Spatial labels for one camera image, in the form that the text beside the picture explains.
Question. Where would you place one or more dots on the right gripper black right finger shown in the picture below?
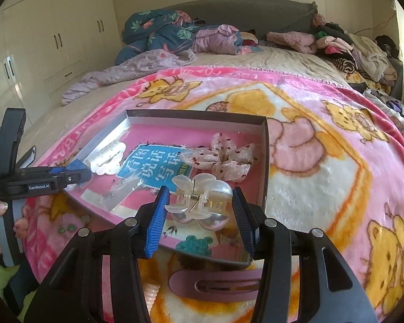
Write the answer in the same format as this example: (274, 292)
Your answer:
(329, 291)

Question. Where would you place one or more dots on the pink fuzzy hair clip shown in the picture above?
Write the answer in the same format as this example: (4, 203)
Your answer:
(69, 224)

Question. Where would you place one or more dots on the grey bed headboard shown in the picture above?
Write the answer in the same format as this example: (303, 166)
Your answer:
(261, 16)

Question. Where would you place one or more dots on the dark cardboard tray box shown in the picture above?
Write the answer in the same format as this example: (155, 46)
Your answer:
(185, 129)

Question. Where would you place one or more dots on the pink folded garment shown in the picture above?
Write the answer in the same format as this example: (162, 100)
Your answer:
(298, 41)

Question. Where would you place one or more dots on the pile of clothes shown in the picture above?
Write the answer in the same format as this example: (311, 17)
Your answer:
(371, 67)

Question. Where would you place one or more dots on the green cloth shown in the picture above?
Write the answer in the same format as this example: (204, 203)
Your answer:
(17, 287)

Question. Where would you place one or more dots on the lilac crumpled sheet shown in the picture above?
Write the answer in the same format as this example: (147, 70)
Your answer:
(142, 65)

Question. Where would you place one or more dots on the pearl clear claw clip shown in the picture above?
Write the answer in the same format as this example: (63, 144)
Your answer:
(204, 199)

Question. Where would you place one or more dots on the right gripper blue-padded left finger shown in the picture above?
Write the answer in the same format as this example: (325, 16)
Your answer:
(72, 289)

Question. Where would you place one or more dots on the clear plastic sleeve bag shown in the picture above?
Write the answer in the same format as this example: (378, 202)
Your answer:
(113, 196)

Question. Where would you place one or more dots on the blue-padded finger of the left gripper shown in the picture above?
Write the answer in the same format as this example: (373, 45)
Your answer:
(75, 167)

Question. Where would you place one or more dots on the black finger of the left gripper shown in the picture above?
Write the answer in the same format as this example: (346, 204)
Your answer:
(74, 176)

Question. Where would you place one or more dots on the purple pyjama garment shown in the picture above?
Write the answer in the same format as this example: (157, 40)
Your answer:
(222, 39)

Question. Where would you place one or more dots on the floral sheer scrunchie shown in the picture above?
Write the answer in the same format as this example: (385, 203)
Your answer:
(223, 159)

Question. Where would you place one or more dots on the white claw hair clip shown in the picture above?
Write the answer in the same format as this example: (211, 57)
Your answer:
(106, 160)

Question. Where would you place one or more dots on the white wardrobe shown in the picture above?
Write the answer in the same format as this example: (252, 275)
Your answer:
(47, 45)

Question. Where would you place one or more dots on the pink cartoon fleece blanket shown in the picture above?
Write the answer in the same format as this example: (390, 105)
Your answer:
(336, 160)

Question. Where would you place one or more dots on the mauve oval hair clip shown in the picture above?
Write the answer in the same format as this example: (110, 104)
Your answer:
(216, 286)

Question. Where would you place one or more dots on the teal floral quilt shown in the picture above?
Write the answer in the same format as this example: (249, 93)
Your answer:
(173, 31)

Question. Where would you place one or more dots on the blue Chinese text booklet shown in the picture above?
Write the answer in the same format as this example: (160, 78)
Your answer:
(155, 165)

